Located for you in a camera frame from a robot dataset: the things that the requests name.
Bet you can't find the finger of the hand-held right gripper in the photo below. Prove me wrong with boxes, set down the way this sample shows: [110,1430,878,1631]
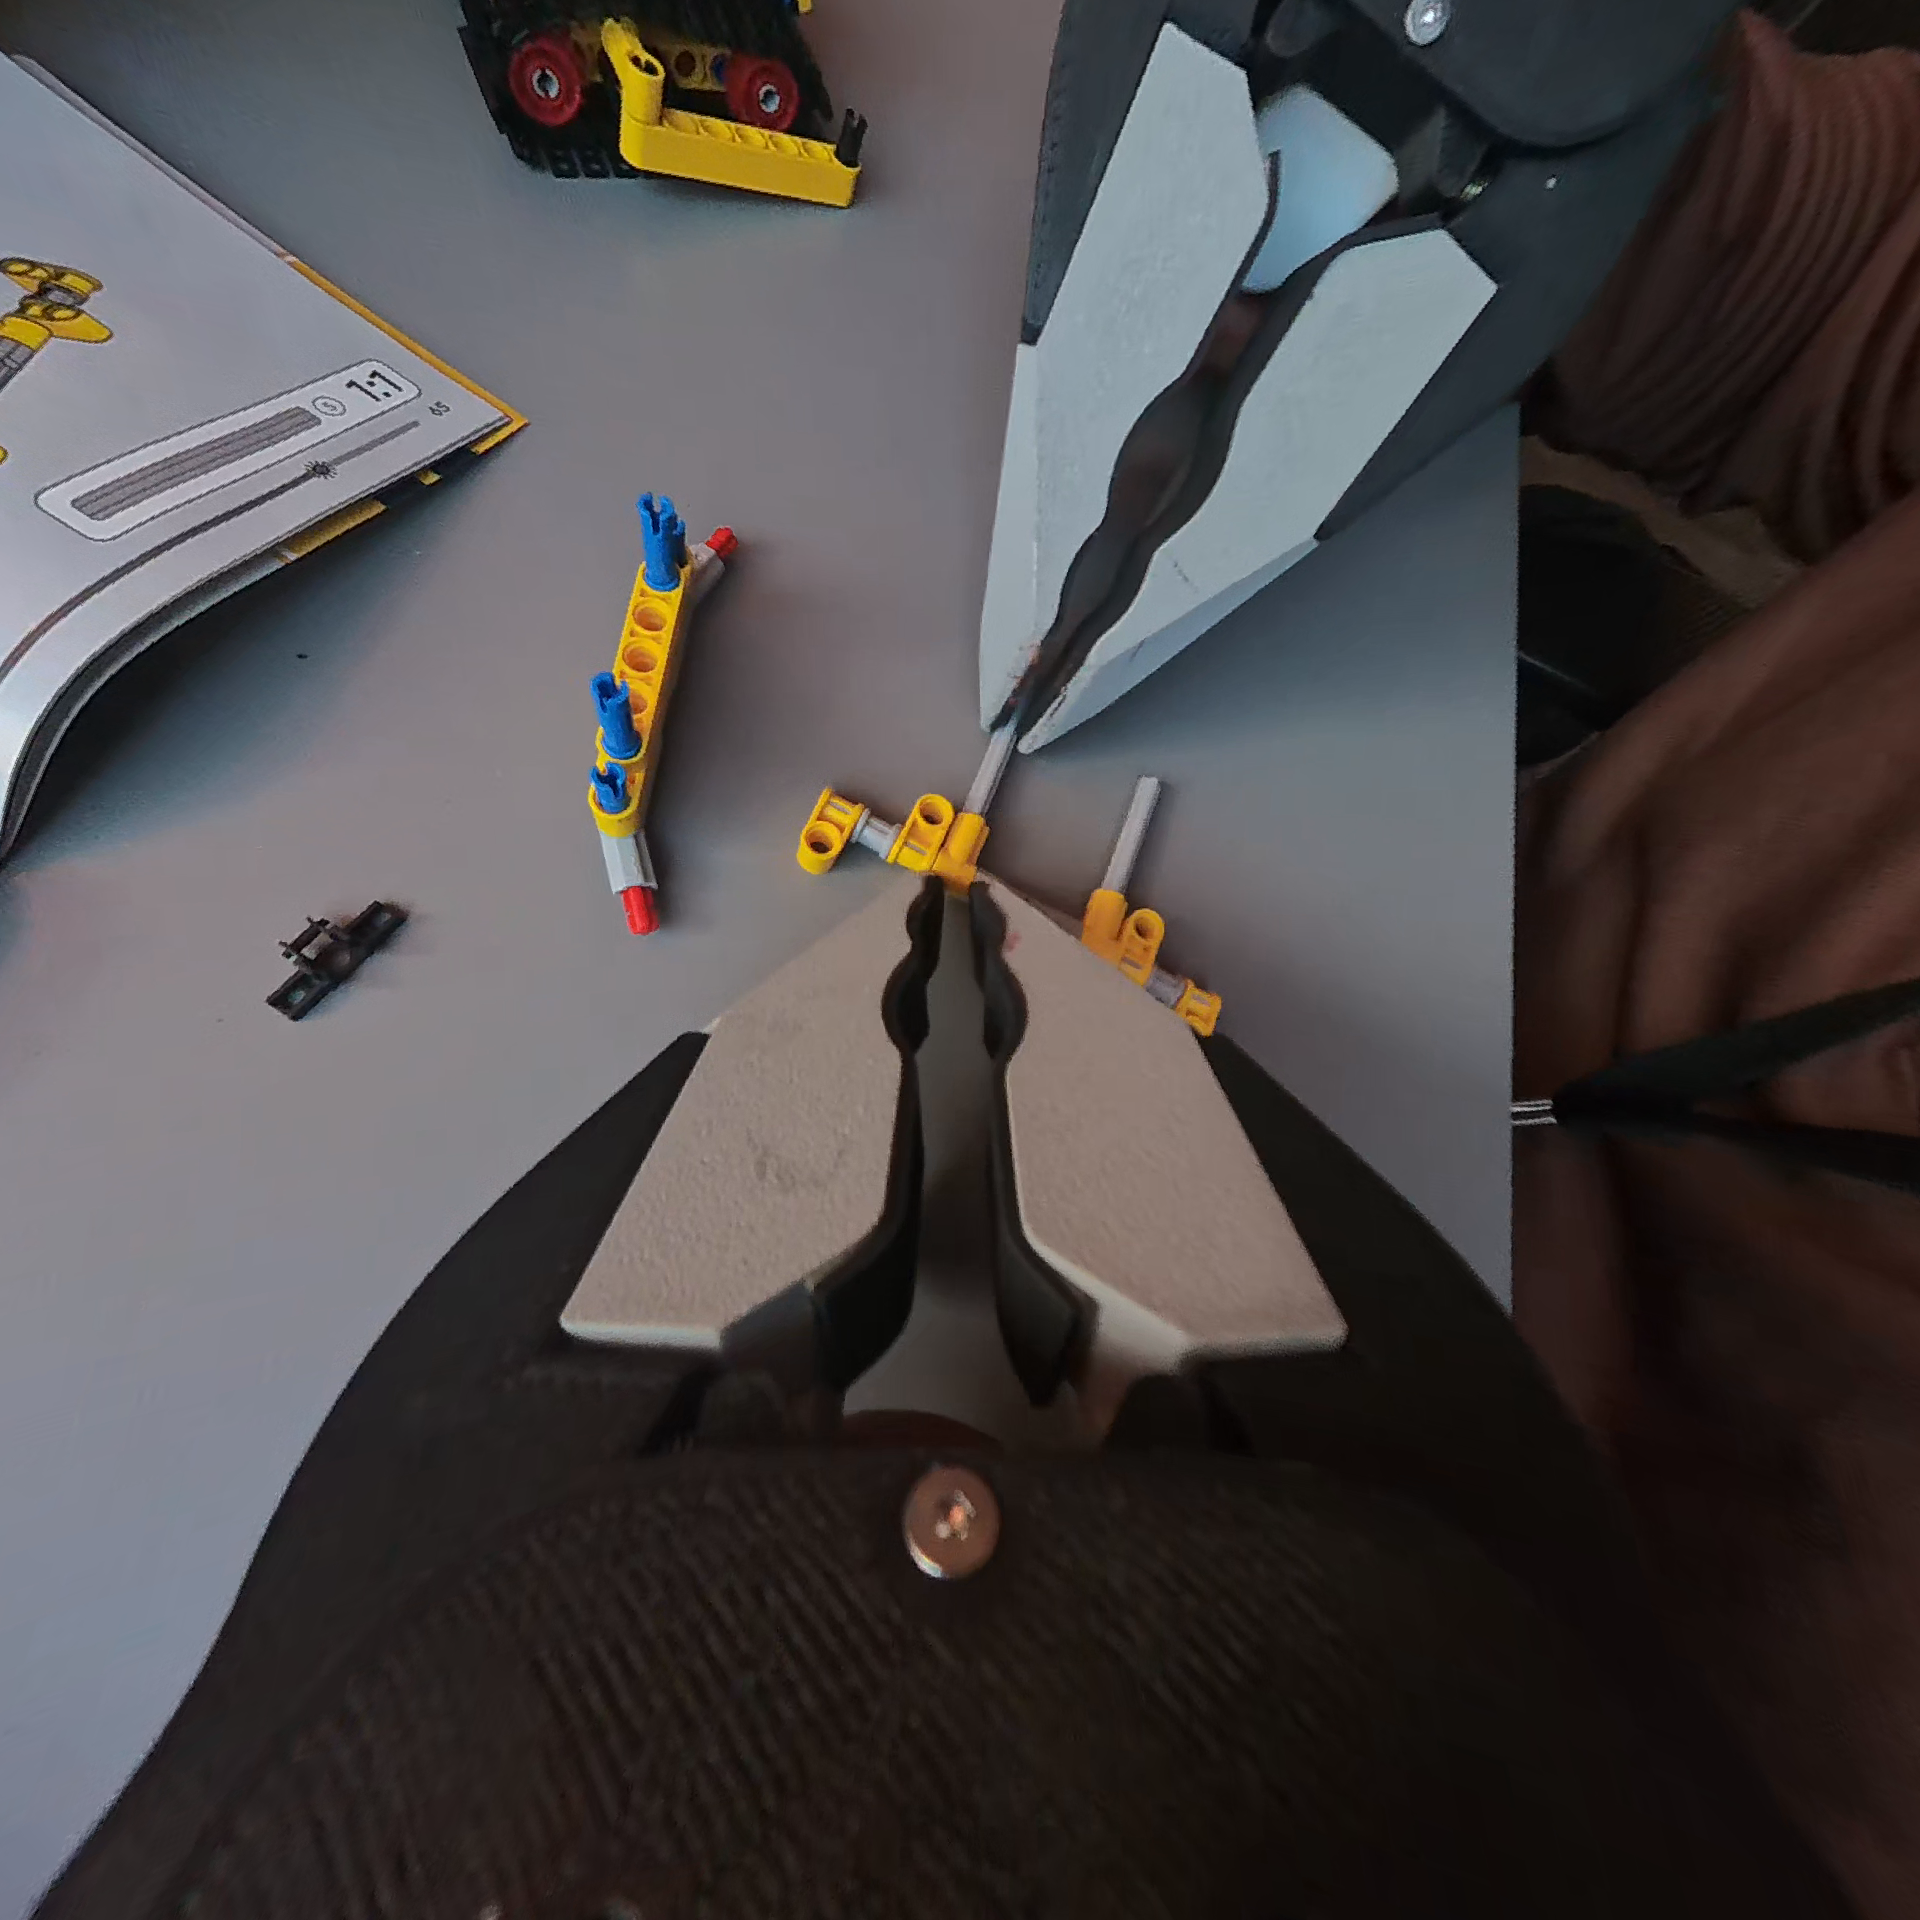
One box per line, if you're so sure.
[1016,84,1501,757]
[978,22,1276,737]

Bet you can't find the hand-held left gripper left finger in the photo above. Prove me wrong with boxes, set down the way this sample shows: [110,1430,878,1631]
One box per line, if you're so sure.
[563,873,944,1400]

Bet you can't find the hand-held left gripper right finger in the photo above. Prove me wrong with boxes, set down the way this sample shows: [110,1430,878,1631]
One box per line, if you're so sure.
[968,883,1347,1442]

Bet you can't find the yellow grey lego axle assembly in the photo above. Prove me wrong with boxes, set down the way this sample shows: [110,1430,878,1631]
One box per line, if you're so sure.
[793,718,1222,1040]

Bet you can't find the person's right forearm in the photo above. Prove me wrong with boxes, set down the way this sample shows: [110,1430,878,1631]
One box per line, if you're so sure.
[1544,7,1920,564]

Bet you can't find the black yellow lego vehicle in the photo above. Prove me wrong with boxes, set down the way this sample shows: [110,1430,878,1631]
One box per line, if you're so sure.
[456,0,871,208]

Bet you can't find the small black lego piece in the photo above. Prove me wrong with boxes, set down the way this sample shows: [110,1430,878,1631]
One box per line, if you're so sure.
[268,900,410,1021]

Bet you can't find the yellow lego beam blue pins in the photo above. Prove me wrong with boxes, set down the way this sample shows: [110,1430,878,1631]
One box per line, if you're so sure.
[586,491,741,938]

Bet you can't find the lego instruction booklet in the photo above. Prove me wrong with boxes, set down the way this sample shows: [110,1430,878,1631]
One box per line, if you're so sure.
[0,51,532,863]

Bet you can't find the person's brown clothing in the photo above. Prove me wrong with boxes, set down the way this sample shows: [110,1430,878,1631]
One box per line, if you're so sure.
[1513,495,1920,1920]

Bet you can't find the black strap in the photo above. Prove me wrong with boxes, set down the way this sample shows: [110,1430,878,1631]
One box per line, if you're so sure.
[1513,981,1920,1191]

